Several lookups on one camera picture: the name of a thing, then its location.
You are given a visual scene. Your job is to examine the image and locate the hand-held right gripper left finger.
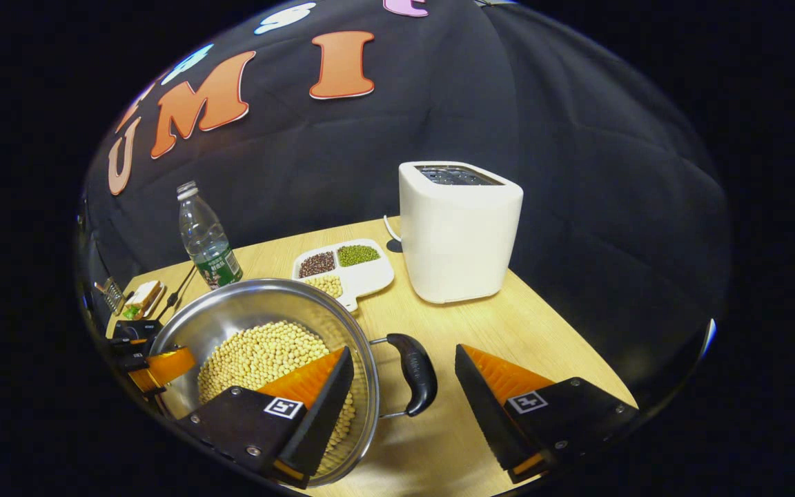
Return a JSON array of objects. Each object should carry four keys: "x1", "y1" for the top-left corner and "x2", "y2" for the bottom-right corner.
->
[{"x1": 177, "y1": 345, "x2": 356, "y2": 490}]

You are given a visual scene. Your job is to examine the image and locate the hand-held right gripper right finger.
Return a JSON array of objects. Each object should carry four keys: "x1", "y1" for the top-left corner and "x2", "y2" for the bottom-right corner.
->
[{"x1": 453, "y1": 343, "x2": 640, "y2": 485}]

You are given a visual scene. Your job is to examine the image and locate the stainless steel pot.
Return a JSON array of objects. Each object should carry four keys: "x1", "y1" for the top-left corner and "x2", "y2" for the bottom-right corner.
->
[{"x1": 146, "y1": 278, "x2": 440, "y2": 488}]

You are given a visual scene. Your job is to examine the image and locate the sandwich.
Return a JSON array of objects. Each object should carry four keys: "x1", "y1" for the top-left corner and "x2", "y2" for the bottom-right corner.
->
[{"x1": 123, "y1": 280, "x2": 164, "y2": 320}]

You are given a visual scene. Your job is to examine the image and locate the pile of yellow soybeans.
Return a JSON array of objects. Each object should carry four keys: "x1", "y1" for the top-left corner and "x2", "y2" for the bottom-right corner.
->
[{"x1": 197, "y1": 321, "x2": 357, "y2": 454}]

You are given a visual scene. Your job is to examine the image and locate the small portion of soybeans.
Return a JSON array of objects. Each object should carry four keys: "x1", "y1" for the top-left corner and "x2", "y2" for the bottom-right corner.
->
[{"x1": 304, "y1": 275, "x2": 344, "y2": 300}]

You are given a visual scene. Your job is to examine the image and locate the clear plastic water bottle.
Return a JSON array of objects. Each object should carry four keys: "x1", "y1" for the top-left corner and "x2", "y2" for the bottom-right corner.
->
[{"x1": 177, "y1": 181, "x2": 244, "y2": 291}]

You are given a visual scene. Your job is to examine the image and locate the white divided plate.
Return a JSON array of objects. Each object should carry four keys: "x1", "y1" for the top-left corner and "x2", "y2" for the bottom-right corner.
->
[{"x1": 292, "y1": 238, "x2": 395, "y2": 313}]

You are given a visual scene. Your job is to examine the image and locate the small pile of red beans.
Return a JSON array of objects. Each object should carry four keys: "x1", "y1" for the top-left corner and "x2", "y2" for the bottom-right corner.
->
[{"x1": 299, "y1": 251, "x2": 337, "y2": 279}]

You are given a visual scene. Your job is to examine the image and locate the small pile of green beans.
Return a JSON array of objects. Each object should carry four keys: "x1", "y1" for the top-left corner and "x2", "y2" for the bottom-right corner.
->
[{"x1": 337, "y1": 244, "x2": 382, "y2": 268}]

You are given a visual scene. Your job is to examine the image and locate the white toaster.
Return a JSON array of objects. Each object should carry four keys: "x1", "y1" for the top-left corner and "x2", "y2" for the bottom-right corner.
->
[{"x1": 398, "y1": 161, "x2": 524, "y2": 305}]

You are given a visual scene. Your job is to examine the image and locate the black power cable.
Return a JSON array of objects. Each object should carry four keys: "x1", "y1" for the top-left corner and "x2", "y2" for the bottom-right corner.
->
[{"x1": 161, "y1": 264, "x2": 199, "y2": 320}]

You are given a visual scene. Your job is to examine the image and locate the metal wire rack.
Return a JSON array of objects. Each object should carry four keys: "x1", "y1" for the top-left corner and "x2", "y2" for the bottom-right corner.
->
[{"x1": 94, "y1": 276, "x2": 127, "y2": 316}]

